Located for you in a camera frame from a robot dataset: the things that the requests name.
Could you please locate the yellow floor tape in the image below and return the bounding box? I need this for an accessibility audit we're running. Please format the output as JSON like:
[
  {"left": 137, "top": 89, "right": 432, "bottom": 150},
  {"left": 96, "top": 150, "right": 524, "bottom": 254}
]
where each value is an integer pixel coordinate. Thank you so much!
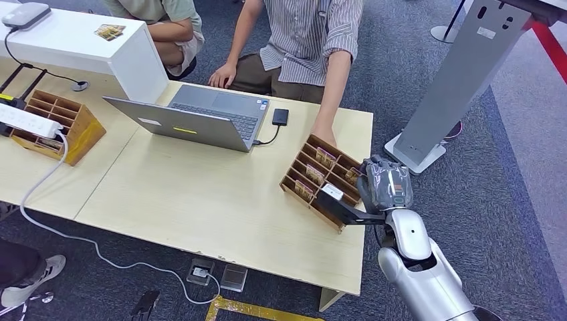
[{"left": 204, "top": 295, "right": 326, "bottom": 321}]

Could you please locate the black desk stand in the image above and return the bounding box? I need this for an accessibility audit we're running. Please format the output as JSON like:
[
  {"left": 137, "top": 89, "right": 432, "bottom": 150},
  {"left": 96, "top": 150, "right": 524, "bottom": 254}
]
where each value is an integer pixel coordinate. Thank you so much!
[{"left": 0, "top": 62, "right": 48, "bottom": 110}]

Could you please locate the person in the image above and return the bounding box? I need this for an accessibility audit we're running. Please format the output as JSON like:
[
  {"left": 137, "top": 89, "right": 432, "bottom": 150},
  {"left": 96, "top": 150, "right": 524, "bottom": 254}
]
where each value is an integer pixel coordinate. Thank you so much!
[
  {"left": 0, "top": 237, "right": 68, "bottom": 321},
  {"left": 104, "top": 0, "right": 205, "bottom": 82},
  {"left": 208, "top": 0, "right": 364, "bottom": 149}
]

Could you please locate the floor socket lid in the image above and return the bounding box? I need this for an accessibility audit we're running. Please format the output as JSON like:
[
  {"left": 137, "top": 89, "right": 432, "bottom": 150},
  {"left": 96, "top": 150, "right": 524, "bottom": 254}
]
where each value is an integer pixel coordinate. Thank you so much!
[{"left": 220, "top": 263, "right": 249, "bottom": 293}]

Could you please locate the white power cable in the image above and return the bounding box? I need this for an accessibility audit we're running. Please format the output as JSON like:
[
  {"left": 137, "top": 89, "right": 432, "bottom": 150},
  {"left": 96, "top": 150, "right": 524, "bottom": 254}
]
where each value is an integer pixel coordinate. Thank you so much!
[{"left": 19, "top": 130, "right": 221, "bottom": 306}]

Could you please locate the stanchion post with base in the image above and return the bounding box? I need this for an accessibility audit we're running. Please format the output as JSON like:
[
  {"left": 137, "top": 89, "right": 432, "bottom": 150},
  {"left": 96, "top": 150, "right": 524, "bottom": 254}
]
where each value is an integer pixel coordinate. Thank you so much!
[{"left": 431, "top": 0, "right": 468, "bottom": 44}]

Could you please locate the short black drive cable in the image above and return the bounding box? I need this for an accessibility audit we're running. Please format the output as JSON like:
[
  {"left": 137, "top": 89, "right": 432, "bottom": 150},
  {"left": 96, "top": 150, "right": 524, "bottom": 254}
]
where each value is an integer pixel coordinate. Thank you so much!
[{"left": 253, "top": 124, "right": 281, "bottom": 146}]

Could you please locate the grey mini computer box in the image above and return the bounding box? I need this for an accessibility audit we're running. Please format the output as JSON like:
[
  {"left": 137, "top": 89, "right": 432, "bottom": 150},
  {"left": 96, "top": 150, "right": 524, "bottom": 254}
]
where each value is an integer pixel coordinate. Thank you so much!
[{"left": 1, "top": 1, "right": 51, "bottom": 31}]

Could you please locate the slanted wooden card holder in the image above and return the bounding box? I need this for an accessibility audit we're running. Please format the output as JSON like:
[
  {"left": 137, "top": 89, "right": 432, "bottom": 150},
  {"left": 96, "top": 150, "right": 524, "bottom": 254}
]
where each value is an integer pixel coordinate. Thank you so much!
[{"left": 9, "top": 89, "right": 107, "bottom": 167}]

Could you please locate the thin black cable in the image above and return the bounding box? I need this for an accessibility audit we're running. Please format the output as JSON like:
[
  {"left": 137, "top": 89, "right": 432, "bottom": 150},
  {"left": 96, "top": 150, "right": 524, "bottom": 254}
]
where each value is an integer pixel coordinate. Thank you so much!
[{"left": 3, "top": 27, "right": 83, "bottom": 85}]

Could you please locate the white counter riser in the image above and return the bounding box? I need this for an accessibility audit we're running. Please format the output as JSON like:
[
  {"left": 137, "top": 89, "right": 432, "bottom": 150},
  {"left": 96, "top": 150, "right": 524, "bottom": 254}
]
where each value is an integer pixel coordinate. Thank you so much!
[{"left": 0, "top": 6, "right": 170, "bottom": 104}]

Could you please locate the grey open laptop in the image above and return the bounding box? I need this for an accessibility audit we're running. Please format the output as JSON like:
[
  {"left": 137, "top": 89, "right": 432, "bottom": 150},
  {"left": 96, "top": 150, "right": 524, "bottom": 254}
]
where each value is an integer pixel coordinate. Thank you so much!
[{"left": 102, "top": 83, "right": 271, "bottom": 153}]

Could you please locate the white power strip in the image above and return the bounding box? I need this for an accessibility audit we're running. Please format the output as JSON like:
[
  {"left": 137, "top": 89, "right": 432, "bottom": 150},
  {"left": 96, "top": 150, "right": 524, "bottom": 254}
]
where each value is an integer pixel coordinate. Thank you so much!
[{"left": 0, "top": 102, "right": 64, "bottom": 139}]

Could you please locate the dark shoe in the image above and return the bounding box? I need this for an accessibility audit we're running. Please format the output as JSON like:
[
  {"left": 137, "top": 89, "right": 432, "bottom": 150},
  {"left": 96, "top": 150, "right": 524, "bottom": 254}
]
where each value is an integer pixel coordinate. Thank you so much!
[{"left": 443, "top": 120, "right": 464, "bottom": 142}]

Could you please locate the person's left hand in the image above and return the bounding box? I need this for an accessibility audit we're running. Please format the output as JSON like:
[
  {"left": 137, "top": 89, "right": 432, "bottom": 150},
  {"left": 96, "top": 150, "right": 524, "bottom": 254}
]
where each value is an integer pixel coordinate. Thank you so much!
[{"left": 312, "top": 124, "right": 338, "bottom": 149}]

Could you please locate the person's right hand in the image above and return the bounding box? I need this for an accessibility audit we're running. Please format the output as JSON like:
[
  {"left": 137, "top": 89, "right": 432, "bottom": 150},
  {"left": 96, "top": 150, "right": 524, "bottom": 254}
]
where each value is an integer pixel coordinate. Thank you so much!
[{"left": 208, "top": 62, "right": 238, "bottom": 90}]

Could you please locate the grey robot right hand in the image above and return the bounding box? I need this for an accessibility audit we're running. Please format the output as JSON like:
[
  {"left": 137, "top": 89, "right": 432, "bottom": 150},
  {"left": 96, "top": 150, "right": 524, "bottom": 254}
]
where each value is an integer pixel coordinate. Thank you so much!
[{"left": 356, "top": 154, "right": 415, "bottom": 213}]

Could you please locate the wooden card holder tray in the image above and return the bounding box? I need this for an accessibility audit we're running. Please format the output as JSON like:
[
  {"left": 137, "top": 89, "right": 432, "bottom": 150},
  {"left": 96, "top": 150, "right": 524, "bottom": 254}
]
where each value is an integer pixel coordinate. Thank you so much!
[{"left": 279, "top": 134, "right": 368, "bottom": 233}]

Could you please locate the red barrier belt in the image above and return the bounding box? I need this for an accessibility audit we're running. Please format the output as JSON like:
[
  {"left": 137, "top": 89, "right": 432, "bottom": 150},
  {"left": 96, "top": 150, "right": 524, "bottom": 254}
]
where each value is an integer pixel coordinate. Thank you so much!
[{"left": 524, "top": 17, "right": 567, "bottom": 83}]

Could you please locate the stack of brown cards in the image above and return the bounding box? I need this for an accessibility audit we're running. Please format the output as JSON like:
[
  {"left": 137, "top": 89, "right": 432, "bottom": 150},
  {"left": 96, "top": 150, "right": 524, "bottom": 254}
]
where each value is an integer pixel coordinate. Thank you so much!
[{"left": 94, "top": 23, "right": 126, "bottom": 41}]

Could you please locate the open floor socket box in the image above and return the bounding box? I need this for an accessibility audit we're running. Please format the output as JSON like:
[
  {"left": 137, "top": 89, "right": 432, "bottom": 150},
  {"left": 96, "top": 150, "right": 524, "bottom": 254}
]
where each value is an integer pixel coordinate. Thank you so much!
[{"left": 186, "top": 258, "right": 216, "bottom": 287}]

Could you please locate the pale table leg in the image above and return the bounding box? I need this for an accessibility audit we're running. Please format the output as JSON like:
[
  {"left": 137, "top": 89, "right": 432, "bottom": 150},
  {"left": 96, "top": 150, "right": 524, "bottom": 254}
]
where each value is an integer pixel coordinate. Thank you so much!
[{"left": 319, "top": 288, "right": 346, "bottom": 312}]

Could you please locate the black object on floor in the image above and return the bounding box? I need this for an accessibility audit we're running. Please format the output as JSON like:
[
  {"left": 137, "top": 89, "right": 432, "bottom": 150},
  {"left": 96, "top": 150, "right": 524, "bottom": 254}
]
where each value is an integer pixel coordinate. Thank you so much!
[{"left": 130, "top": 288, "right": 161, "bottom": 321}]

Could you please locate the grey kiosk stand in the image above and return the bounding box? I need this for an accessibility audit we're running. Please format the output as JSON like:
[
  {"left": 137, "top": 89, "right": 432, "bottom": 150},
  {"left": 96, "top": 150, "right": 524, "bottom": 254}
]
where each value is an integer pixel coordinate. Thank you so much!
[{"left": 383, "top": 0, "right": 535, "bottom": 176}]

